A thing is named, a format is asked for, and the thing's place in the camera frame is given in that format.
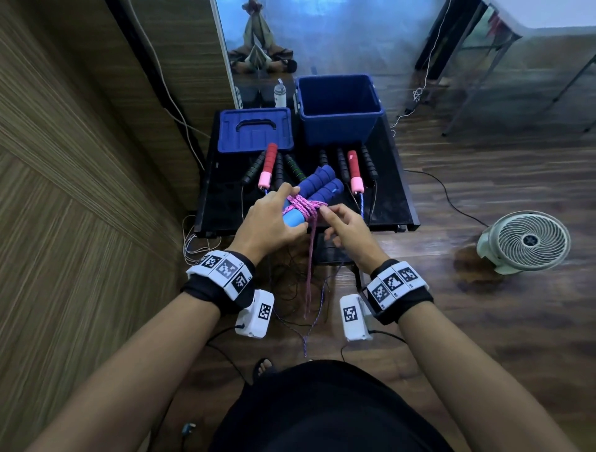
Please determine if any person's right hand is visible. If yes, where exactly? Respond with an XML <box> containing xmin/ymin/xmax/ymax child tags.
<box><xmin>318</xmin><ymin>203</ymin><xmax>391</xmax><ymax>276</ymax></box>

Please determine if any person's left hand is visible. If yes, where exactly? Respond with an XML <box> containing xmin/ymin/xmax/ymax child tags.
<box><xmin>227</xmin><ymin>182</ymin><xmax>310</xmax><ymax>267</ymax></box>

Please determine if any black green-striped jump rope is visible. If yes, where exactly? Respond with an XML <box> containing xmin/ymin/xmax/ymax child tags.
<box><xmin>240</xmin><ymin>151</ymin><xmax>308</xmax><ymax>220</ymax></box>

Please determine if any blue-handled pink jump rope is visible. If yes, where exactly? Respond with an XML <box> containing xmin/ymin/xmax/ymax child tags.
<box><xmin>281</xmin><ymin>163</ymin><xmax>346</xmax><ymax>320</ymax></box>

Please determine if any blue plastic bin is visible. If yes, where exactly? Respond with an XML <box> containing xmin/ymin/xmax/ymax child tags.
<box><xmin>294</xmin><ymin>73</ymin><xmax>386</xmax><ymax>147</ymax></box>

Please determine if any person's right forearm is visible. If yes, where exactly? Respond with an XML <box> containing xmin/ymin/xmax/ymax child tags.
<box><xmin>398</xmin><ymin>300</ymin><xmax>580</xmax><ymax>452</ymax></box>

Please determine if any person's left forearm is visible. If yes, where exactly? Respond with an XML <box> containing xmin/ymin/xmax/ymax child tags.
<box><xmin>25</xmin><ymin>292</ymin><xmax>222</xmax><ymax>452</ymax></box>

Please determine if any blue bin lid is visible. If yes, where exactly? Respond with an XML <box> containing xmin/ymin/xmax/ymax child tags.
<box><xmin>217</xmin><ymin>107</ymin><xmax>295</xmax><ymax>155</ymax></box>

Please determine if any person's left foot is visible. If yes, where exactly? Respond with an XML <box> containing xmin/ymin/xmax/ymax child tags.
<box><xmin>253</xmin><ymin>357</ymin><xmax>276</xmax><ymax>381</ymax></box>

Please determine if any person's black clothing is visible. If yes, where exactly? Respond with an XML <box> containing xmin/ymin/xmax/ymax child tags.
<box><xmin>207</xmin><ymin>359</ymin><xmax>455</xmax><ymax>452</ymax></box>

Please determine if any black glossy low table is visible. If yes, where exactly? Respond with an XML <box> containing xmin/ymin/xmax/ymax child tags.
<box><xmin>193</xmin><ymin>109</ymin><xmax>422</xmax><ymax>239</ymax></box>

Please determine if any black wristband with marker tags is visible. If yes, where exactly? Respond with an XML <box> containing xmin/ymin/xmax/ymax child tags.
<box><xmin>362</xmin><ymin>259</ymin><xmax>435</xmax><ymax>326</ymax></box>
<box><xmin>180</xmin><ymin>250</ymin><xmax>257</xmax><ymax>315</ymax></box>

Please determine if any black pouch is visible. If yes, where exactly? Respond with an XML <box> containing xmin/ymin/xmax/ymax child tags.
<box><xmin>242</xmin><ymin>86</ymin><xmax>276</xmax><ymax>109</ymax></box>

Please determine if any white floor fan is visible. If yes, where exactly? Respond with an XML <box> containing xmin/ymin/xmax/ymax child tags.
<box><xmin>476</xmin><ymin>210</ymin><xmax>572</xmax><ymax>276</ymax></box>

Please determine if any white folding table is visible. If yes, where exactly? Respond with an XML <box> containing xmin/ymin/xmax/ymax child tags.
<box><xmin>440</xmin><ymin>0</ymin><xmax>596</xmax><ymax>138</ymax></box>

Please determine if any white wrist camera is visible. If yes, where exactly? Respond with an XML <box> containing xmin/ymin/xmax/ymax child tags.
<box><xmin>338</xmin><ymin>293</ymin><xmax>375</xmax><ymax>343</ymax></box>
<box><xmin>235</xmin><ymin>288</ymin><xmax>276</xmax><ymax>340</ymax></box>

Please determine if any white cable coil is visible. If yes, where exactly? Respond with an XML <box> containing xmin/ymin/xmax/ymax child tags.
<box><xmin>181</xmin><ymin>214</ymin><xmax>224</xmax><ymax>267</ymax></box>

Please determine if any black camera cable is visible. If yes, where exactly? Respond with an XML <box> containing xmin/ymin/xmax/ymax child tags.
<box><xmin>340</xmin><ymin>329</ymin><xmax>409</xmax><ymax>363</ymax></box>
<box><xmin>148</xmin><ymin>324</ymin><xmax>250</xmax><ymax>452</ymax></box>

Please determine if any black floor cable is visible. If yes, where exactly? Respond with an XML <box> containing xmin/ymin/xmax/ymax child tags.
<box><xmin>402</xmin><ymin>168</ymin><xmax>490</xmax><ymax>228</ymax></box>

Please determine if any thin white hanging cable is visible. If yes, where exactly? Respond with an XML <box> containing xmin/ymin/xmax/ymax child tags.
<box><xmin>390</xmin><ymin>0</ymin><xmax>455</xmax><ymax>136</ymax></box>

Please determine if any white wall cable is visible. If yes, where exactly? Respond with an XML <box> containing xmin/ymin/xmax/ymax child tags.
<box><xmin>123</xmin><ymin>0</ymin><xmax>213</xmax><ymax>172</ymax></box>

